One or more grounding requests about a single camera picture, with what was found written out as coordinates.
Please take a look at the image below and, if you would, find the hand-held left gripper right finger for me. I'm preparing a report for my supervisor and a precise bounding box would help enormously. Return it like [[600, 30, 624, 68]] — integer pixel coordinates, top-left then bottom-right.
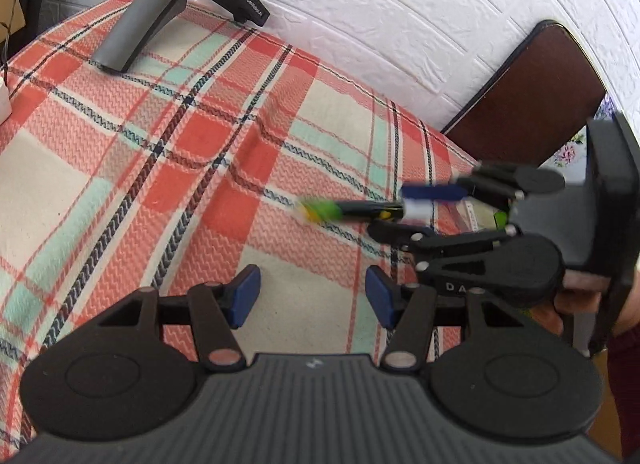
[[364, 266, 528, 372]]

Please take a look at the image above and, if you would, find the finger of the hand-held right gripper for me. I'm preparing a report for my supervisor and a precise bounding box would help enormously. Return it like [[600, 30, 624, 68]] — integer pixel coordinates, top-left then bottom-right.
[[401, 161, 527, 208], [367, 220, 517, 273]]

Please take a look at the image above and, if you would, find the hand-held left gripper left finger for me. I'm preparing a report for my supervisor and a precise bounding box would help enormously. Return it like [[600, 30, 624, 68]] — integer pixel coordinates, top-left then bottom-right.
[[97, 265, 262, 372]]

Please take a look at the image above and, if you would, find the black green yellow pen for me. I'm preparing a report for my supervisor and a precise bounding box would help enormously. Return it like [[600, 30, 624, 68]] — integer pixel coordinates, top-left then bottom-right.
[[297, 197, 432, 225]]

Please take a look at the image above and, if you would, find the person's right hand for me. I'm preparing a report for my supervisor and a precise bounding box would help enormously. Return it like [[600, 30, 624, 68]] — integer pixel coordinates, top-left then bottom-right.
[[531, 289, 602, 341]]

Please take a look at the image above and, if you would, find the green and white box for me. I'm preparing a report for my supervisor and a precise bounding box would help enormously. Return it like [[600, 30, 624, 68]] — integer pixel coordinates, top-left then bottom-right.
[[469, 204, 512, 233]]

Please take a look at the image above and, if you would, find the floral cloth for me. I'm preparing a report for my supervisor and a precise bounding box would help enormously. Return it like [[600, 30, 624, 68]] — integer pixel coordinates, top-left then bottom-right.
[[549, 92, 617, 181]]

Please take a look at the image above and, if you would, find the brown chair back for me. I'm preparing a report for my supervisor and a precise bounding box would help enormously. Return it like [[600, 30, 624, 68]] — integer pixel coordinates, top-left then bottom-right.
[[439, 20, 609, 171]]

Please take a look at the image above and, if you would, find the red plaid tablecloth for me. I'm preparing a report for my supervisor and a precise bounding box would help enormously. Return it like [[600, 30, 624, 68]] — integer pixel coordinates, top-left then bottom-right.
[[0, 0, 502, 451]]

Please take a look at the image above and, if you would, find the idle black hand-held gripper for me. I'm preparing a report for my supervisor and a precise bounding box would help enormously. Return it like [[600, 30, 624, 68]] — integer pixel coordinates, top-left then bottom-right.
[[94, 0, 272, 74]]

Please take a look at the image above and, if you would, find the white plastic object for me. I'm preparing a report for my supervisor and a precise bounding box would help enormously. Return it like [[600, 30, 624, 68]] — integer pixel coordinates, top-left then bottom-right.
[[0, 78, 13, 125]]

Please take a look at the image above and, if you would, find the thin black cable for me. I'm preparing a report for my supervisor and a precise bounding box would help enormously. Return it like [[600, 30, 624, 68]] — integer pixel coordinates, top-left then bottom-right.
[[0, 0, 32, 80]]

